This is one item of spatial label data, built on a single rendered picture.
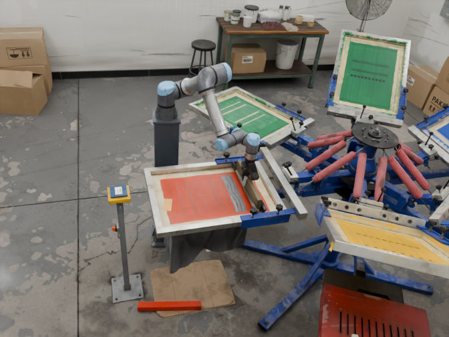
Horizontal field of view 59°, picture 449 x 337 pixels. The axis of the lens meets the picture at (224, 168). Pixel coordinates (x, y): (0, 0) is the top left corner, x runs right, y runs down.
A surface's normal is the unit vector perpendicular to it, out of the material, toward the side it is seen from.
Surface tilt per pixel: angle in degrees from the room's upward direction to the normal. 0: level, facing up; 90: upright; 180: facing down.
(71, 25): 90
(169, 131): 90
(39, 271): 0
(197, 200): 0
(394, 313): 0
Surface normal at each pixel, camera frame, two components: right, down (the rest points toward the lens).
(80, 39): 0.27, 0.60
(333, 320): 0.09, -0.80
